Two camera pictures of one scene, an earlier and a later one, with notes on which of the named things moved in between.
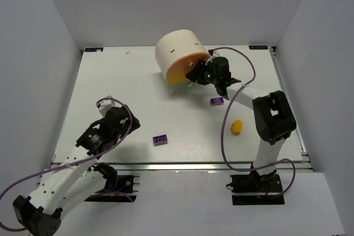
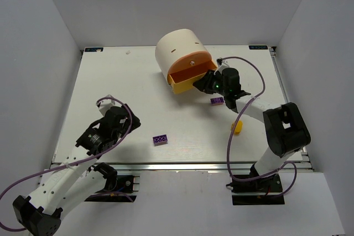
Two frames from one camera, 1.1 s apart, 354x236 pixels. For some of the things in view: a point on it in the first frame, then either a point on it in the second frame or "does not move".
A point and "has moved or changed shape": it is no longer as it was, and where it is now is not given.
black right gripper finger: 194,75 -> 203,83
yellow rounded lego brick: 236,127 does not move
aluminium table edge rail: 204,167 does not move
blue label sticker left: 93,49 does not move
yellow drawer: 173,77 has moved or changed shape
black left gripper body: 128,122 does not move
